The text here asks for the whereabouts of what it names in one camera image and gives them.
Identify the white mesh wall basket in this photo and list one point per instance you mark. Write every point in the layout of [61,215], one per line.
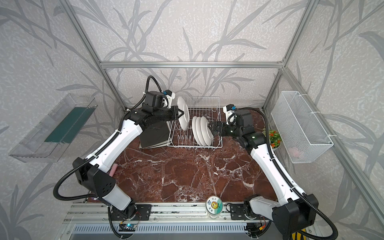
[304,137]

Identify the right circuit board wiring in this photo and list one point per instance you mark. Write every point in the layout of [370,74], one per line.
[255,229]

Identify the left circuit board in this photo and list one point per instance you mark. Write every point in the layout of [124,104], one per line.
[128,227]

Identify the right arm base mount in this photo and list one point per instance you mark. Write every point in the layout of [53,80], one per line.
[239,212]

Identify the black square plate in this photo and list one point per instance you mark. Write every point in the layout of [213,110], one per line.
[158,128]

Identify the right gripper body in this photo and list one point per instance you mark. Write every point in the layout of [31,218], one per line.
[217,128]

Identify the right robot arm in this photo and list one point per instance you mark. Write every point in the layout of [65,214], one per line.
[294,210]

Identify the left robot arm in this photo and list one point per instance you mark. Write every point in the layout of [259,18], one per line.
[155,108]

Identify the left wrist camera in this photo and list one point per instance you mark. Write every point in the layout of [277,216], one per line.
[170,96]

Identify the round white plate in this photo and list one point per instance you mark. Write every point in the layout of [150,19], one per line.
[195,131]
[185,117]
[208,136]
[199,131]

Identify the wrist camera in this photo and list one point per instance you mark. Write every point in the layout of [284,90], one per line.
[229,111]
[170,96]

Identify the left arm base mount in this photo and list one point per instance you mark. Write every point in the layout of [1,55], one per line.
[142,211]

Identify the white wire dish rack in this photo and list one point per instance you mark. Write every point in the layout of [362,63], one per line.
[208,107]

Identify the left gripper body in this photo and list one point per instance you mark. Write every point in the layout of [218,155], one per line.
[174,112]

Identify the yellow work glove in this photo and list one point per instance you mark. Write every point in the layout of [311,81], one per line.
[298,236]

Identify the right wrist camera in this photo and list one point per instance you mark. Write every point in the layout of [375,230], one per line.
[229,111]

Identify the clear plastic wall shelf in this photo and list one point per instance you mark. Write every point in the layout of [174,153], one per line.
[33,149]

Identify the green sponge mat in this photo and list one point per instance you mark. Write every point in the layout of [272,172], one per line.
[70,126]

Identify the potted artificial plant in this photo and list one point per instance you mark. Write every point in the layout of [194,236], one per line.
[275,139]

